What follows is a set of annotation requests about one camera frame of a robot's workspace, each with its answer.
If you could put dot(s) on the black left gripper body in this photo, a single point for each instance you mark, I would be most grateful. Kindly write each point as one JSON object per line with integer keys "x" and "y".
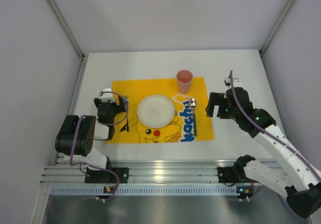
{"x": 120, "y": 106}

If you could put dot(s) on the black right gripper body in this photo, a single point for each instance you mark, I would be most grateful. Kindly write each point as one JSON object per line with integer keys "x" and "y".
{"x": 213, "y": 103}

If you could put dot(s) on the green-handled silver spoon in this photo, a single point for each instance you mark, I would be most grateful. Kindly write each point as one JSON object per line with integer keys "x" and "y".
{"x": 193, "y": 105}

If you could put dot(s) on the blue metallic fork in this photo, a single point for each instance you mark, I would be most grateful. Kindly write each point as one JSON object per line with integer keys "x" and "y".
{"x": 127, "y": 112}

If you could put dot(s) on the pink plastic cup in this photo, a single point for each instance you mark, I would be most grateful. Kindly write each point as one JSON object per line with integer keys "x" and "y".
{"x": 184, "y": 80}

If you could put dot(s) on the white round plate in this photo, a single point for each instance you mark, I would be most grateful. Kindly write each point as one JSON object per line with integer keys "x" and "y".
{"x": 155, "y": 111}

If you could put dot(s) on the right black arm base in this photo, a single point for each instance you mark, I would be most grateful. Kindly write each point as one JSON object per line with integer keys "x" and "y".
{"x": 235, "y": 173}

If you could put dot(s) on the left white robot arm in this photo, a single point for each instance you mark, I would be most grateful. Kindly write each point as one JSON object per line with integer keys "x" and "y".
{"x": 76, "y": 136}

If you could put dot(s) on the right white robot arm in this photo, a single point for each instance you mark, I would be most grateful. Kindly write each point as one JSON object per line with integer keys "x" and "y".
{"x": 299, "y": 182}

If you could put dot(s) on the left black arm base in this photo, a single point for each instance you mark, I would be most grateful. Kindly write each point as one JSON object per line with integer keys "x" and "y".
{"x": 99, "y": 176}

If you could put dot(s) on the yellow Pikachu placemat cloth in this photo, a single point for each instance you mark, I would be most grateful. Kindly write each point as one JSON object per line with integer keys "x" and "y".
{"x": 180, "y": 129}

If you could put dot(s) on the aluminium rail frame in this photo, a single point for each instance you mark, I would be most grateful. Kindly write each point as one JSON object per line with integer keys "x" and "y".
{"x": 152, "y": 178}

